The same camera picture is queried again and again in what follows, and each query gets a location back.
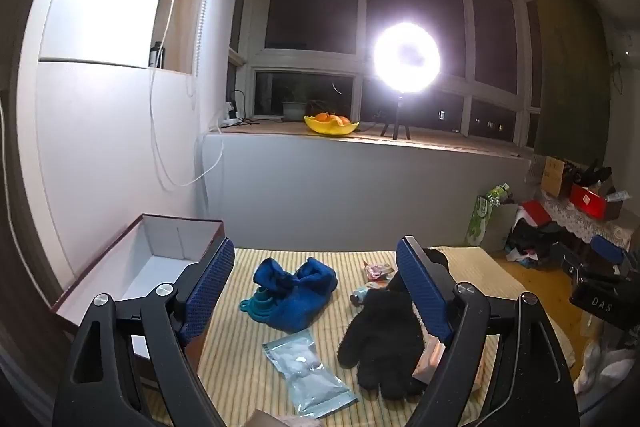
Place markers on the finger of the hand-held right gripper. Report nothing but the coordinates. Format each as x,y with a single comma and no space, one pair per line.
575,263
607,248

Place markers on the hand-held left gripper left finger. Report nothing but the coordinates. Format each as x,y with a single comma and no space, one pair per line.
210,287

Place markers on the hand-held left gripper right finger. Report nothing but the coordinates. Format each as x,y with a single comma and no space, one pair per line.
425,292

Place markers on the person's right forearm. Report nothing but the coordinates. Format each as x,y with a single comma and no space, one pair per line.
595,367

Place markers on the lace cloth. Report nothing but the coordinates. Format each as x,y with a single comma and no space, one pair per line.
575,219

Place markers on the pile of clothes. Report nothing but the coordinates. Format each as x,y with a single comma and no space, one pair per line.
530,242

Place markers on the red box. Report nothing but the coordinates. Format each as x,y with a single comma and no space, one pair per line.
587,202

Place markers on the teal silicone funnel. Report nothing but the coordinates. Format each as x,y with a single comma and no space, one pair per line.
257,304

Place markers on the red snack packet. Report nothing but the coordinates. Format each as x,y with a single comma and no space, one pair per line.
378,270

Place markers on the black fuzzy glove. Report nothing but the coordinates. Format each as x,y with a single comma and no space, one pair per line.
385,337

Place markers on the maroon cardboard box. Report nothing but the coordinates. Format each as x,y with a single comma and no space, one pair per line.
165,247

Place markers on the red cloth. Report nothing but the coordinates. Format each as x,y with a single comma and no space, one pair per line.
534,213

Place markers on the pink packet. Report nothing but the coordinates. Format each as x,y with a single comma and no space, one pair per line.
430,357

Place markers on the small light blue bottle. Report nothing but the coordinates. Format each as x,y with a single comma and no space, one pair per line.
359,297

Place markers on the brown cardboard box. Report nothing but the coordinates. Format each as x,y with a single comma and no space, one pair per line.
554,177

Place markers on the green printed paper bag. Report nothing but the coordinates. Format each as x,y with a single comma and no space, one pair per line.
477,219

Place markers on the blue fleece cloth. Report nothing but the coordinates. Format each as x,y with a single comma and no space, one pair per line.
300,297

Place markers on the clear plastic packet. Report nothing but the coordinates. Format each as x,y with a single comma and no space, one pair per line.
310,372

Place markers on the wooden window sill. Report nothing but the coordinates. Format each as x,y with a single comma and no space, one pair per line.
425,139

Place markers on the white power strip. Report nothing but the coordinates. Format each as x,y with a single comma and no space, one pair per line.
231,119

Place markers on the black tripod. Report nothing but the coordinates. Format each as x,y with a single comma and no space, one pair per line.
397,117

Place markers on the yellow fruit bowl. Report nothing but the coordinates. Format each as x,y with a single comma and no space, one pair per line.
332,128

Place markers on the orange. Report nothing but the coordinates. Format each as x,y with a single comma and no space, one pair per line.
344,120
324,117

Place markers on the green curtain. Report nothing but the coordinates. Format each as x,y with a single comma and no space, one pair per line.
570,57

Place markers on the potted plant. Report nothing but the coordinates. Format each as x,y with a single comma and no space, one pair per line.
294,111

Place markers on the dark bottle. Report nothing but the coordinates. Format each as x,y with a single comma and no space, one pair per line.
156,54

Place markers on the window frame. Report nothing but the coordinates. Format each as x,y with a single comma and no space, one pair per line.
362,62

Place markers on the wooden wall shelf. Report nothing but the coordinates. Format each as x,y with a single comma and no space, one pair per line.
180,22

